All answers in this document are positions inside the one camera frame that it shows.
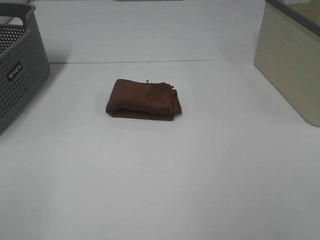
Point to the brown towel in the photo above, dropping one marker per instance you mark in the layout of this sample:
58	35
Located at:
148	101

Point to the beige storage box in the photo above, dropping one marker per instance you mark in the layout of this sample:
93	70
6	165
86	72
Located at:
288	53

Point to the grey perforated plastic basket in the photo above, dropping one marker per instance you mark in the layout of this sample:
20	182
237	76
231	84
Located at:
24	65

